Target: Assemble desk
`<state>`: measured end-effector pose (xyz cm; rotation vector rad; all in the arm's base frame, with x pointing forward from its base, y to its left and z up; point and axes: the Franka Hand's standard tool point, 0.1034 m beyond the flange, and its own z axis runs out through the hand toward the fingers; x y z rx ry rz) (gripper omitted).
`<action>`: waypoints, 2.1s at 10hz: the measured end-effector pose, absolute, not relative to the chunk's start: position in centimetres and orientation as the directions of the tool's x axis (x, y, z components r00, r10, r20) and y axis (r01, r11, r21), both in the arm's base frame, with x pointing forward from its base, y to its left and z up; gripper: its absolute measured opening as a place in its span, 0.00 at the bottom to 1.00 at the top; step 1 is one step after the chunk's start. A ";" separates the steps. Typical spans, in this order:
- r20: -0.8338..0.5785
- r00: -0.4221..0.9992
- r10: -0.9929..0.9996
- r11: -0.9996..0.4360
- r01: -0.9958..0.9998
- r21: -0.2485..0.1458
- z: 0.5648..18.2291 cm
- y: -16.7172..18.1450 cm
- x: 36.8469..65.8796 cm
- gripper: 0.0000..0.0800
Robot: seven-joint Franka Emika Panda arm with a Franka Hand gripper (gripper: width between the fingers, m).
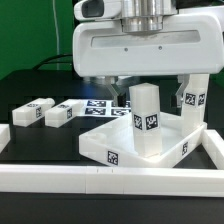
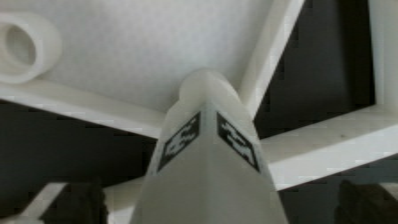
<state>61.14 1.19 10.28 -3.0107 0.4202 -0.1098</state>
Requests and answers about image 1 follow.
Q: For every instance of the white right fence bar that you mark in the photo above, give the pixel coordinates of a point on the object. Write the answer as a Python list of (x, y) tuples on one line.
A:
[(214, 146)]

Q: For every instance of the white front fence bar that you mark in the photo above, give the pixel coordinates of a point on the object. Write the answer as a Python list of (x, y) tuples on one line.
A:
[(111, 180)]

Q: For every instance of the white left fence bar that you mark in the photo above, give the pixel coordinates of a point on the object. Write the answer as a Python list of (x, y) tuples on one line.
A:
[(4, 136)]

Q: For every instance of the white fence bar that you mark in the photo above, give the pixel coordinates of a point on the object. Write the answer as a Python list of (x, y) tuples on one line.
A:
[(214, 146), (4, 136), (111, 180)]

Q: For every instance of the white marker sheet with tags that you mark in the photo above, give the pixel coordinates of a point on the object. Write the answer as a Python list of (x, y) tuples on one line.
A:
[(103, 108)]

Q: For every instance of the white desk top tray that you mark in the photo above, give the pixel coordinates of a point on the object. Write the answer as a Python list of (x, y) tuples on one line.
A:
[(112, 144)]

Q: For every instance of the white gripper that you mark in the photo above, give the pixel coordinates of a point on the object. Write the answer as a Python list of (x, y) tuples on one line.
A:
[(188, 44)]

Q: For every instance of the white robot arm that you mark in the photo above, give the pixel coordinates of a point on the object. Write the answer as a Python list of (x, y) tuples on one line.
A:
[(136, 16)]

